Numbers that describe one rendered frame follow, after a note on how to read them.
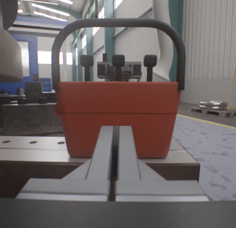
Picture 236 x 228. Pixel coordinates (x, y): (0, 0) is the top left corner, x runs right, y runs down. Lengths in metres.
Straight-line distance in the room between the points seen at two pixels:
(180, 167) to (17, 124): 1.21
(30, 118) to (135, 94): 1.15
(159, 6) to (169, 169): 0.60
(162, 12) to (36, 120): 1.05
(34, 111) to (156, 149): 1.14
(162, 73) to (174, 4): 9.69
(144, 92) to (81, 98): 0.09
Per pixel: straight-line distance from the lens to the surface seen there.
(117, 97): 0.25
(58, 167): 0.30
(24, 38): 5.76
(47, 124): 1.36
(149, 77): 0.31
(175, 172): 0.30
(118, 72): 0.31
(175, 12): 10.23
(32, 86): 1.46
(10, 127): 1.39
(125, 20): 0.27
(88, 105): 0.26
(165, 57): 0.72
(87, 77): 0.31
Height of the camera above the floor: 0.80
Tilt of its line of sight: 8 degrees down
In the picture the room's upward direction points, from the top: straight up
